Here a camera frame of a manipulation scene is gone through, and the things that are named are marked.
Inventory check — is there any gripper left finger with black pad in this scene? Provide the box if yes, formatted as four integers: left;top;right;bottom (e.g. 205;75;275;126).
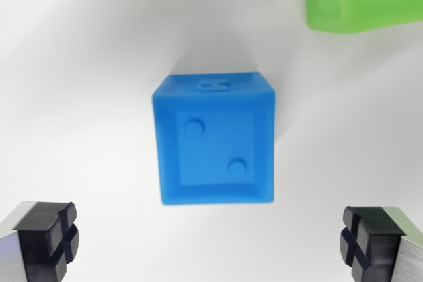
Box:
0;201;81;282

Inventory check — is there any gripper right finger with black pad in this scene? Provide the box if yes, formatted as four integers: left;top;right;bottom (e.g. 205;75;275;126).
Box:
339;205;423;282

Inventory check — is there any blue rubber dice cube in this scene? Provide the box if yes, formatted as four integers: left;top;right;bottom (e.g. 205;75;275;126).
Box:
151;70;276;207

